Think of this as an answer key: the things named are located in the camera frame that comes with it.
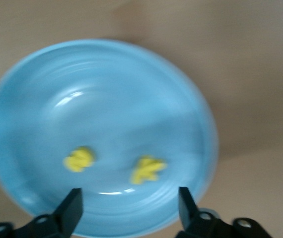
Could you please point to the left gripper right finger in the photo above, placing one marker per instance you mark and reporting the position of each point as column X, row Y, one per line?
column 190, row 213

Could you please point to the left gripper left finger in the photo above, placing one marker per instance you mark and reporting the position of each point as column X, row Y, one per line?
column 68, row 213

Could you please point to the yellow letter N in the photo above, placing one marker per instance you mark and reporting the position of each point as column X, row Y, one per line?
column 80, row 160

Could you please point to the yellow letter K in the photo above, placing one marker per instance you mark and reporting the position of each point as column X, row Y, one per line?
column 144, row 171

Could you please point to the blue plate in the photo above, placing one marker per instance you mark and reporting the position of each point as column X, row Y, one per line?
column 106, row 111

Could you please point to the brown table mat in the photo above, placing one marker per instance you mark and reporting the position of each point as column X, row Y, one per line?
column 255, row 74

